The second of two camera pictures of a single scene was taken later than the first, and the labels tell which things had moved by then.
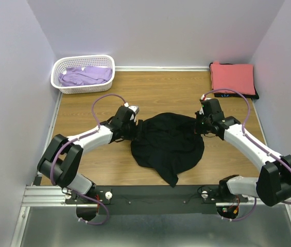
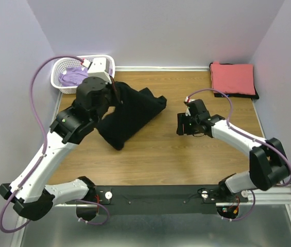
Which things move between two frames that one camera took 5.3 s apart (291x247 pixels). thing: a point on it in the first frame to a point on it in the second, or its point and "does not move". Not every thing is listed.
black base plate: [153, 199] does not move
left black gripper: [138, 134] to [111, 87]
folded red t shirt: [239, 77] does not move
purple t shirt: [76, 75] does not move
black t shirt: [170, 145] to [136, 107]
